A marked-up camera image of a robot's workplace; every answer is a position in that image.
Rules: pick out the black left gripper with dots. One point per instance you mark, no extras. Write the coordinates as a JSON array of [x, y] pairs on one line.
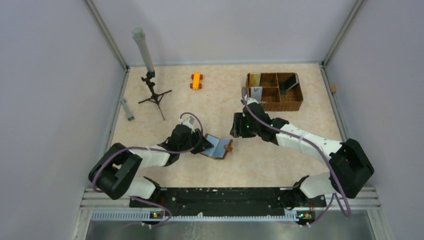
[[205, 145]]

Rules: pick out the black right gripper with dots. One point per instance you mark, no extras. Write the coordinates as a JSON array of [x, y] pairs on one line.
[[238, 130]]

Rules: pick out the brown leather card holder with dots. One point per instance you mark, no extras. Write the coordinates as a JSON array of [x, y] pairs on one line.
[[220, 147]]

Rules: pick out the black credit card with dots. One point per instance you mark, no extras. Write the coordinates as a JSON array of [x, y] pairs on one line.
[[284, 87]]

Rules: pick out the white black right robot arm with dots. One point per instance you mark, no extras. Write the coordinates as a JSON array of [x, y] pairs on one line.
[[349, 168]]

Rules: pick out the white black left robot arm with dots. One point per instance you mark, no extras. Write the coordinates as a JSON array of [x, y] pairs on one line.
[[114, 174]]

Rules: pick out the silver white credit card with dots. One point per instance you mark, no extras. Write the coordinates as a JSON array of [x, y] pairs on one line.
[[256, 92]]

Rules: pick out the gold credit card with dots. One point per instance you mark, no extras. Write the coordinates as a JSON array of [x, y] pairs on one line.
[[254, 79]]

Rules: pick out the grey credit card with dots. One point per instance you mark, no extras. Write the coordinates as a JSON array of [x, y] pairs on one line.
[[294, 80]]

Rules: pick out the woven wicker divided basket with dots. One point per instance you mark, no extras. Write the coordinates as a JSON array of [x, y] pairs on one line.
[[272, 101]]

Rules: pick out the orange toy car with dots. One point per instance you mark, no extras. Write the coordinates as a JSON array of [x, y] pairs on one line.
[[196, 81]]

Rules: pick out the small wooden block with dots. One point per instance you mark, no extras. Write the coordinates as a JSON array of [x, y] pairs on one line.
[[332, 88]]

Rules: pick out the black tripod with grey tube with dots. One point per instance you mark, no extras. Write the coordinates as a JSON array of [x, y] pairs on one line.
[[139, 36]]

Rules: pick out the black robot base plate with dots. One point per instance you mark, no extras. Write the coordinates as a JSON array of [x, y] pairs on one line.
[[234, 201]]

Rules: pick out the grey metal bracket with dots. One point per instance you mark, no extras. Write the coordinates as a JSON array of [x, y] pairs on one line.
[[128, 114]]

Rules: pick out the aluminium frame rail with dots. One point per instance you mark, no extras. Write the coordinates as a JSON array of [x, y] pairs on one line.
[[367, 199]]

